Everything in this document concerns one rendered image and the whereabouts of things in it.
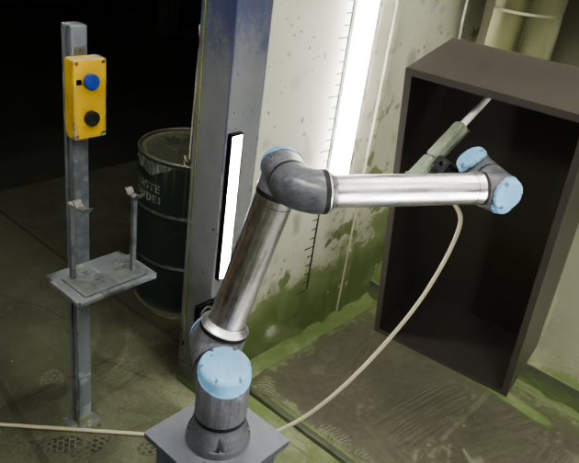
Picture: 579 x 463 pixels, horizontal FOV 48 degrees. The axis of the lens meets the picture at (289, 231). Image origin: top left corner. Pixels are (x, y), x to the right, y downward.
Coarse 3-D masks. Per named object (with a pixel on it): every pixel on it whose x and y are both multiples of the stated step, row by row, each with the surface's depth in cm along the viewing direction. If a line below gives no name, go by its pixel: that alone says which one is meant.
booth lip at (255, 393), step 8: (256, 392) 300; (256, 400) 299; (264, 400) 296; (272, 408) 293; (280, 408) 293; (280, 416) 291; (288, 416) 288; (296, 424) 285; (304, 432) 282; (312, 432) 282; (312, 440) 280; (320, 440) 278; (328, 448) 275; (336, 448) 275; (336, 456) 273; (344, 456) 272
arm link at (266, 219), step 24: (264, 168) 174; (264, 192) 173; (264, 216) 175; (288, 216) 179; (240, 240) 181; (264, 240) 178; (240, 264) 182; (264, 264) 182; (240, 288) 184; (216, 312) 189; (240, 312) 188; (192, 336) 198; (216, 336) 188; (240, 336) 191; (192, 360) 192
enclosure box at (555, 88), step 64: (448, 64) 214; (512, 64) 214; (448, 128) 253; (512, 128) 237; (576, 128) 223; (576, 192) 207; (384, 256) 258; (512, 256) 263; (384, 320) 288; (448, 320) 288; (512, 320) 279; (512, 384) 256
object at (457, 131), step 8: (480, 104) 219; (472, 112) 218; (464, 120) 218; (456, 128) 217; (464, 128) 217; (448, 136) 216; (456, 136) 217; (440, 144) 216; (448, 144) 217; (456, 144) 218; (432, 152) 216; (440, 152) 216; (448, 152) 218; (424, 160) 216; (432, 160) 216; (416, 168) 216; (424, 168) 215
